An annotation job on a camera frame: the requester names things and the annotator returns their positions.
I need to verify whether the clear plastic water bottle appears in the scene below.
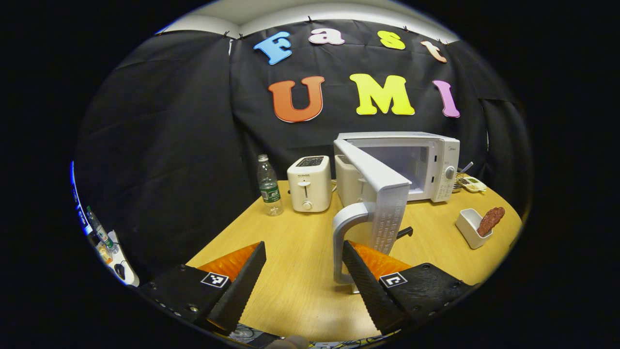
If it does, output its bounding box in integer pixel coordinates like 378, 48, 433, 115
257, 154, 284, 217

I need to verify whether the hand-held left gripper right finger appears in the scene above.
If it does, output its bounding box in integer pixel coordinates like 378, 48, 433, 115
341, 240, 478, 336

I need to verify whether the white microwave oven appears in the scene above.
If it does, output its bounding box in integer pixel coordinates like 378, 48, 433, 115
332, 131, 462, 285

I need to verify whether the white rectangular container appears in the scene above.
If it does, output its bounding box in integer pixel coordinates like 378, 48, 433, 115
455, 208, 494, 250

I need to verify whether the brown meat slice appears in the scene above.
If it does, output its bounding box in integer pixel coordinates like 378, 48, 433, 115
477, 207, 506, 238

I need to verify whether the white side table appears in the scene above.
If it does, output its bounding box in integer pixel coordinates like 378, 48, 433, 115
94, 230, 141, 287

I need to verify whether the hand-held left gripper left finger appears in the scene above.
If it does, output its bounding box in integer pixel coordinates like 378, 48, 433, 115
137, 241, 268, 336

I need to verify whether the white toaster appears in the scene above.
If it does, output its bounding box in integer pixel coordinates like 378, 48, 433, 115
287, 155, 333, 213

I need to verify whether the small green-label bottle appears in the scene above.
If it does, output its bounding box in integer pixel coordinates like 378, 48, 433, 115
86, 206, 115, 252

